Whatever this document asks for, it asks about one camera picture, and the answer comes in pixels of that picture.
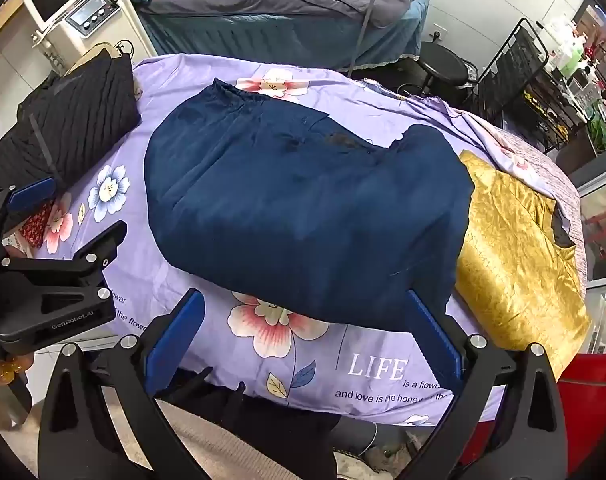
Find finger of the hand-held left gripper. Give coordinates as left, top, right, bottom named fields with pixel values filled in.
left=0, top=176, right=59, bottom=241
left=0, top=219, right=129, bottom=357

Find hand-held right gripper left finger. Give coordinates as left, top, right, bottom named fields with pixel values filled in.
left=37, top=289, right=206, bottom=480

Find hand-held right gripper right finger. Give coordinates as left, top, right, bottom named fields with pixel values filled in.
left=407, top=289, right=568, bottom=480

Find navy blue garment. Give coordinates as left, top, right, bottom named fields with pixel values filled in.
left=144, top=78, right=476, bottom=333

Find person's left hand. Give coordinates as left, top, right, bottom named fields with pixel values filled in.
left=0, top=351, right=36, bottom=402

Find red patterned cloth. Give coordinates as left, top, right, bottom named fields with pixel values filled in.
left=20, top=200, right=60, bottom=249

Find purple floral bedsheet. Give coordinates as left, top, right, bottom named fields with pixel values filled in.
left=0, top=55, right=581, bottom=428

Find black pleated garment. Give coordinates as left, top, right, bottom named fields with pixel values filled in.
left=0, top=47, right=144, bottom=196

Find person's beige trousers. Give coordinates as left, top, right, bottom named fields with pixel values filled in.
left=148, top=400, right=344, bottom=480

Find person's black top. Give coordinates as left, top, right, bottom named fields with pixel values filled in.
left=158, top=366, right=346, bottom=461

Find gold shiny garment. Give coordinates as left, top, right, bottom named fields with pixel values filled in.
left=455, top=150, right=591, bottom=378

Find beige cloth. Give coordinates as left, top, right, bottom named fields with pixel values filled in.
left=86, top=44, right=136, bottom=68

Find red plastic object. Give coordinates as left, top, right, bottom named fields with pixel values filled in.
left=458, top=350, right=606, bottom=476

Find white machine with screen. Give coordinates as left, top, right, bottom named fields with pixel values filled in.
left=20, top=0, right=156, bottom=78

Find grey patterned mattress cover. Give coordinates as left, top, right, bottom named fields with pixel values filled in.
left=498, top=127, right=590, bottom=286

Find teal bed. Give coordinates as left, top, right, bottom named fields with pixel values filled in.
left=133, top=0, right=431, bottom=73

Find black round stool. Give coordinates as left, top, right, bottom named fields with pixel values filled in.
left=415, top=40, right=476, bottom=96

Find group of bottles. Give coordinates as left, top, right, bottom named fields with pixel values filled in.
left=543, top=5, right=606, bottom=151

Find black wire rack cart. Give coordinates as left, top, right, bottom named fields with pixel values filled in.
left=470, top=17, right=598, bottom=156

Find grey hanging strap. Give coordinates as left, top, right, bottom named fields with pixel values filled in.
left=349, top=0, right=385, bottom=75

